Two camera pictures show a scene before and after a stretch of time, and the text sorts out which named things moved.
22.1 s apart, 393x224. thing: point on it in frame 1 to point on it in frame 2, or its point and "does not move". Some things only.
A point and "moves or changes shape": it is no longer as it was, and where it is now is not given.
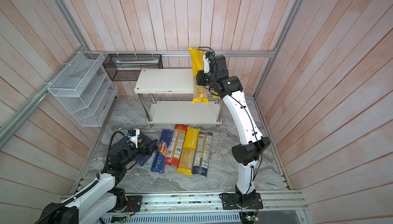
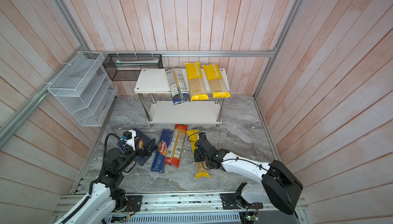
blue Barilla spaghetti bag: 159,159 does not move
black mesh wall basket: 127,67 does not move
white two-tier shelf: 167,94 does not move
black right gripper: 201,75 to 196,154
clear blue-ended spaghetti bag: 202,154 moves or changes shape
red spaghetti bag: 176,146 does not move
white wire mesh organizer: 85,89 does not move
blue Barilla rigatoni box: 143,142 does not move
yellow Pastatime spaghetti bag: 200,95 moves or changes shape
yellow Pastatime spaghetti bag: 189,151 to 201,171
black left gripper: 149,151 does not move
